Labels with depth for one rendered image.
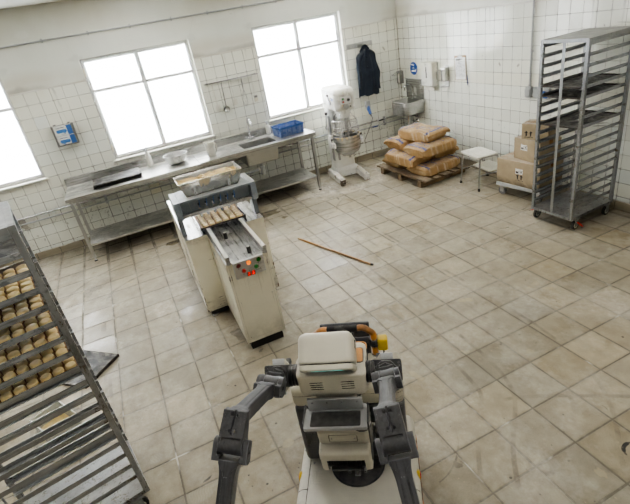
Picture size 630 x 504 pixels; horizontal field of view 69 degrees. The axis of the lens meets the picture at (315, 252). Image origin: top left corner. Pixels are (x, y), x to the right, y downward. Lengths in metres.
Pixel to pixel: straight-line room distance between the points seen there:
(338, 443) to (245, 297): 1.80
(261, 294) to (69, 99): 4.17
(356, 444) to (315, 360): 0.53
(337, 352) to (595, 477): 1.77
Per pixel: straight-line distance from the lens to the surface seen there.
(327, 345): 1.72
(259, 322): 3.80
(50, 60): 6.89
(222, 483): 1.50
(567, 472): 3.04
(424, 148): 6.55
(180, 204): 3.99
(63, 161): 7.02
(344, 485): 2.58
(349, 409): 1.93
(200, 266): 4.21
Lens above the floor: 2.37
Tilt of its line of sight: 27 degrees down
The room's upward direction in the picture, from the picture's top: 10 degrees counter-clockwise
